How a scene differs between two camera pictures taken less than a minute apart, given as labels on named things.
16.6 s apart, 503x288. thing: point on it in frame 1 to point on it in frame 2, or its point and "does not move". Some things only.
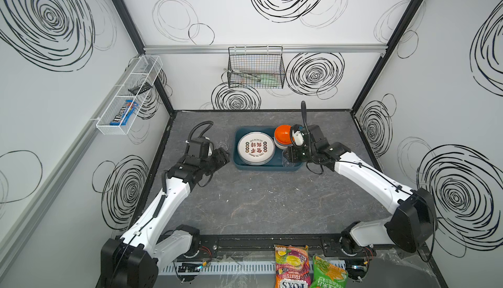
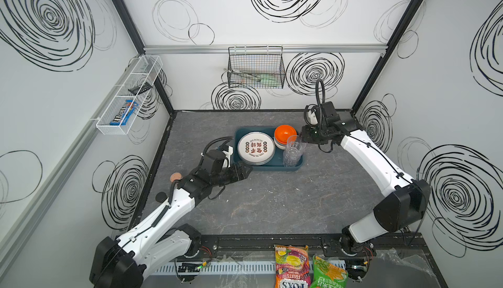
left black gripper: (220, 156) to (239, 171)
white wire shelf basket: (121, 114) does not move
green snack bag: (327, 275) does not move
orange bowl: (283, 133) does not move
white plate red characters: (256, 148) does not move
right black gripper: (295, 152) to (311, 132)
